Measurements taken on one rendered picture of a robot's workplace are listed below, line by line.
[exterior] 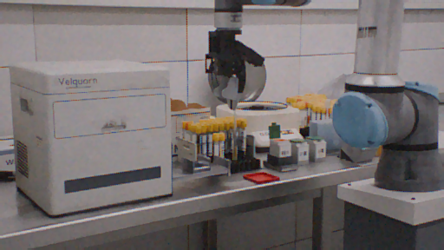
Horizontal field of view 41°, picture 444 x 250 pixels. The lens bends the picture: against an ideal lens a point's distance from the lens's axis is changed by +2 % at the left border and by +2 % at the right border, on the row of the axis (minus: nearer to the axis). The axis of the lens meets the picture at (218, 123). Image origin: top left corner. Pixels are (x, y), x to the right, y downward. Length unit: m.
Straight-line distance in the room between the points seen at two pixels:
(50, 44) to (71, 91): 0.66
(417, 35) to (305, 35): 0.66
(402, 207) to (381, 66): 0.29
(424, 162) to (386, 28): 0.31
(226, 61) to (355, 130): 0.45
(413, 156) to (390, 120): 0.15
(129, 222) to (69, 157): 0.19
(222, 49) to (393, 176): 0.53
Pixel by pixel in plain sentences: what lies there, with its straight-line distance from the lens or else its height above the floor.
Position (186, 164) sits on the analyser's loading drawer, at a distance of 1.42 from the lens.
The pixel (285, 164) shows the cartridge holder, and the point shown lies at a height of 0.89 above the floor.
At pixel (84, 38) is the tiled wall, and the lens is 1.90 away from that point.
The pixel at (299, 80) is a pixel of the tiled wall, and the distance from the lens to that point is 2.37.
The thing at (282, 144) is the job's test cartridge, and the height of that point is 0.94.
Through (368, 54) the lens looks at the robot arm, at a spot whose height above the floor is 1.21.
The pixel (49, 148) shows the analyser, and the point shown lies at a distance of 1.23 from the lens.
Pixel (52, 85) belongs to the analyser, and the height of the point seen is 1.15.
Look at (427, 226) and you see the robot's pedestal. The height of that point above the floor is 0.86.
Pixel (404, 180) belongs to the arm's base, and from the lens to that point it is 1.32.
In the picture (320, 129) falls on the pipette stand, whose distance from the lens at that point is 1.77.
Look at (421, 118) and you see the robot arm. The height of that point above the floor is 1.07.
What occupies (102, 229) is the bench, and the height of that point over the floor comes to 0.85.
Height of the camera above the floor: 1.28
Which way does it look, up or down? 10 degrees down
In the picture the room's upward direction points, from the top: straight up
